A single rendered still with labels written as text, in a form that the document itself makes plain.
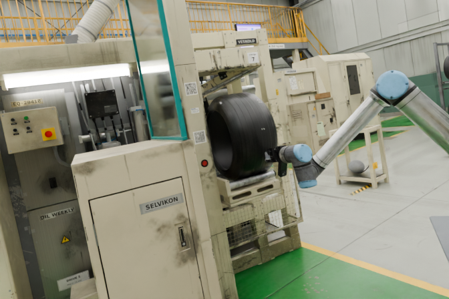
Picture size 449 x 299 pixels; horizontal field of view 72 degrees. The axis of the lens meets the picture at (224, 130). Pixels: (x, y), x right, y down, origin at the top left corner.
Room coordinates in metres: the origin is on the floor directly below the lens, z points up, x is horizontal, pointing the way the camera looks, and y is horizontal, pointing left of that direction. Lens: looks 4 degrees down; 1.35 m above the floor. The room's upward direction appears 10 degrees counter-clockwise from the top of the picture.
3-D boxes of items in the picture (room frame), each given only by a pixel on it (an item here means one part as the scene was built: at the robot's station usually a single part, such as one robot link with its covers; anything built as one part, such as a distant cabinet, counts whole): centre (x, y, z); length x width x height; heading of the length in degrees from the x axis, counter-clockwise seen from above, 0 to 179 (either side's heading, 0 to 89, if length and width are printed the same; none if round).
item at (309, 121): (6.66, -1.91, 0.62); 0.91 x 0.58 x 1.25; 124
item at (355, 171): (4.34, -1.80, 0.40); 0.60 x 0.35 x 0.80; 34
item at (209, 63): (2.35, -0.04, 1.71); 0.61 x 0.25 x 0.15; 114
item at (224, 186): (1.95, 0.12, 0.90); 0.40 x 0.03 x 0.10; 24
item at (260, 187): (1.90, -0.10, 0.84); 0.36 x 0.09 x 0.06; 114
